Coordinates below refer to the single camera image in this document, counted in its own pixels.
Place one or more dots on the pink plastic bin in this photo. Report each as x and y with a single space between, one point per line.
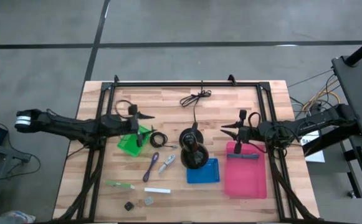
246 180

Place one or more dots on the white printed paper sheet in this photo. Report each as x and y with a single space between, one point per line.
316 155

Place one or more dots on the black gooseneck desk lamp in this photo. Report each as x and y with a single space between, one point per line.
194 158

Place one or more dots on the black frame clamp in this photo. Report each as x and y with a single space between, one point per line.
116 79
231 79

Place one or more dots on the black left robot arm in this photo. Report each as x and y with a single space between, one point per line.
74 127

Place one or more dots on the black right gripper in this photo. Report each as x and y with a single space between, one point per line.
243 132

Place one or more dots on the small caster wheel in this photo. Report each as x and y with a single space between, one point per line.
351 194

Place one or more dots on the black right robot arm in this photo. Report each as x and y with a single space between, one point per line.
308 123

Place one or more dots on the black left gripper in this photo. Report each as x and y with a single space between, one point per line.
134 124

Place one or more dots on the blue plastic basket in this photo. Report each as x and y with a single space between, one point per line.
207 174

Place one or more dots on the green plastic basket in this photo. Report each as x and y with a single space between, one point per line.
131 144

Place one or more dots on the dark grey desk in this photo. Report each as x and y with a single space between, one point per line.
361 93

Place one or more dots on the grey metal stand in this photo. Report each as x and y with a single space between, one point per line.
6 152

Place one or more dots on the green marker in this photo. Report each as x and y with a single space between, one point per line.
118 184

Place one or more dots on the small black cube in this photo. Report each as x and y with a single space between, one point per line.
129 206

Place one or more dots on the white card reader box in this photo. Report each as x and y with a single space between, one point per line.
157 190

